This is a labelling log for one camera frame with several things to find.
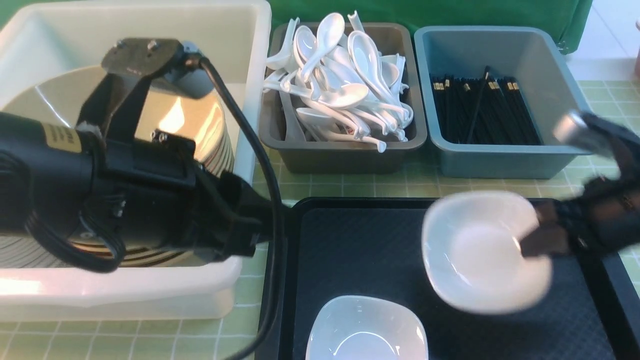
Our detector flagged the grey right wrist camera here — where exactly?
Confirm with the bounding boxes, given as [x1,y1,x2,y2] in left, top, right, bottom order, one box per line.
[553,111,640,176]

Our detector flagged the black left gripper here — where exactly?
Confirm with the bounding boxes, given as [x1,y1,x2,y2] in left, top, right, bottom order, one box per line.
[90,131,274,262]

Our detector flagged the beige noodle bowl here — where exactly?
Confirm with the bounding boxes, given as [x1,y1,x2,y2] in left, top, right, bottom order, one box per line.
[3,66,234,176]

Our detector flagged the stack of white plates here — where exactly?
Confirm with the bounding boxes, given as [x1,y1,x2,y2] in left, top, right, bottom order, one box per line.
[0,235,68,269]

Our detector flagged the black plastic serving tray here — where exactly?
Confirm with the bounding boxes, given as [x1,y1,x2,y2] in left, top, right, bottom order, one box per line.
[254,197,640,360]

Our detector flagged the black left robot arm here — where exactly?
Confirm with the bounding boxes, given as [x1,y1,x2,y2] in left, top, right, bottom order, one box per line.
[1,112,288,273]

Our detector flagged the grey plastic spoon bin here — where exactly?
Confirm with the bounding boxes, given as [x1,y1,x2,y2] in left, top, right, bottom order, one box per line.
[258,22,428,174]

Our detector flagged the stack of beige bowls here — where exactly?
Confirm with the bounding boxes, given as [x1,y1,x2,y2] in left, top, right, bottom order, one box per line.
[73,141,234,268]

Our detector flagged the black left camera cable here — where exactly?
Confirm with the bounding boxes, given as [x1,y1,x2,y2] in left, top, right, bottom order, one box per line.
[25,55,288,360]

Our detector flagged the black chopstick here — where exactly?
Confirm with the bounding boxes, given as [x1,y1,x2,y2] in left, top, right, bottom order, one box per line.
[465,65,491,144]

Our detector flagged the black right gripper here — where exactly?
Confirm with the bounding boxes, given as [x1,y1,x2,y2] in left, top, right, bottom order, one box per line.
[519,175,640,258]

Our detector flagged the large white plastic tub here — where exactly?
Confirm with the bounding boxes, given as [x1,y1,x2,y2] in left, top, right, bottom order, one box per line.
[1,0,272,322]

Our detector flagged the pile of white soup spoons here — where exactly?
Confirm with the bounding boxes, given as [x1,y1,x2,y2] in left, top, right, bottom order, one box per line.
[262,11,414,153]

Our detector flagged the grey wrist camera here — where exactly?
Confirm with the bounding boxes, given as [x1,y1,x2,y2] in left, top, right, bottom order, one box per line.
[553,111,640,176]
[75,38,214,142]

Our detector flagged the white soup spoon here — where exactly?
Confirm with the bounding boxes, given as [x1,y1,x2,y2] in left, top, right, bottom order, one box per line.
[301,13,345,83]

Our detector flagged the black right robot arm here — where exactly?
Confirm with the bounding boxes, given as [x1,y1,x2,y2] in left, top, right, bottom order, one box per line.
[519,167,640,258]

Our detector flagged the pile of black chopsticks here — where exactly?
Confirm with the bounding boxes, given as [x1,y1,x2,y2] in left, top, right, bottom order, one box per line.
[430,68,543,146]

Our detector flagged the blue-grey plastic chopstick bin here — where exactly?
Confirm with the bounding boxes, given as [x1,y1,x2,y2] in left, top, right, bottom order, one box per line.
[413,26,590,179]

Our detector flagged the white square dish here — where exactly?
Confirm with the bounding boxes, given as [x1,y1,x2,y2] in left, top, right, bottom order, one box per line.
[305,295,429,360]
[422,190,553,315]

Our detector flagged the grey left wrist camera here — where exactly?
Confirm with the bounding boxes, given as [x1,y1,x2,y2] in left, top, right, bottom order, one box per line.
[75,38,214,142]

